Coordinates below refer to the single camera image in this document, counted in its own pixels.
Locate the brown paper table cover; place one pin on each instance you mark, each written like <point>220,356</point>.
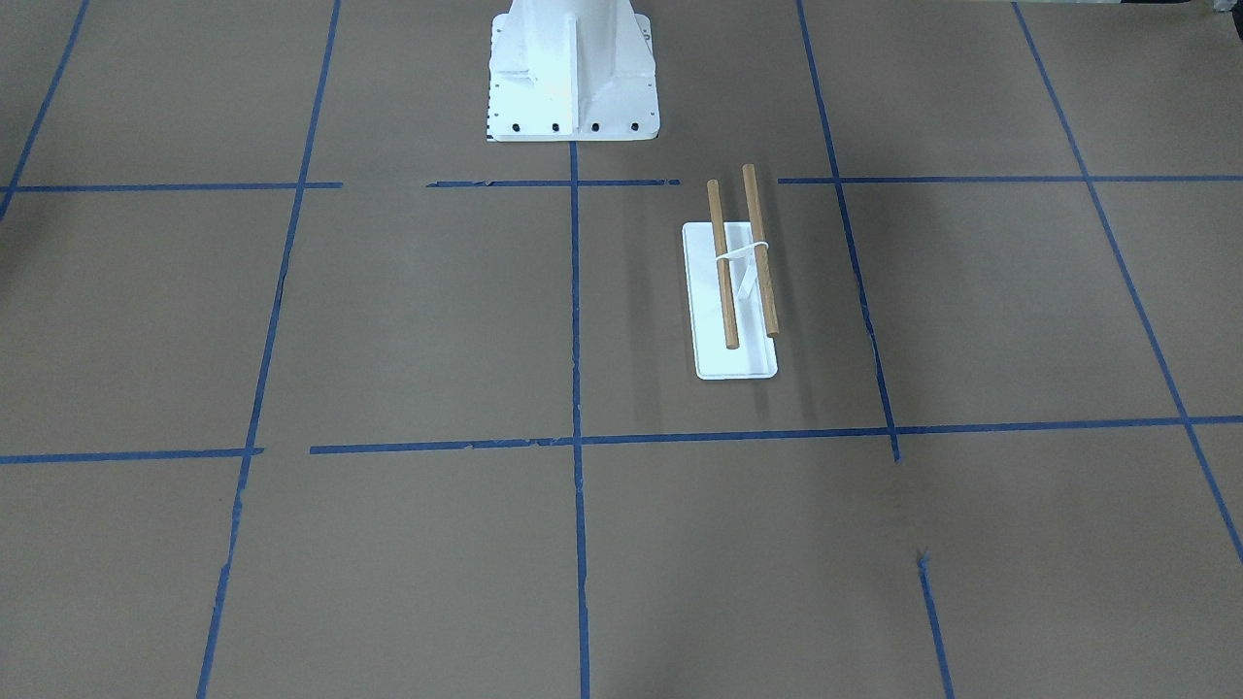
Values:
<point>311,391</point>

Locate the white wooden towel rack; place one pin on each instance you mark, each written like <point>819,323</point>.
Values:
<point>733,319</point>

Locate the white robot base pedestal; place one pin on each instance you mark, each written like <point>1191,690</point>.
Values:
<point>572,71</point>

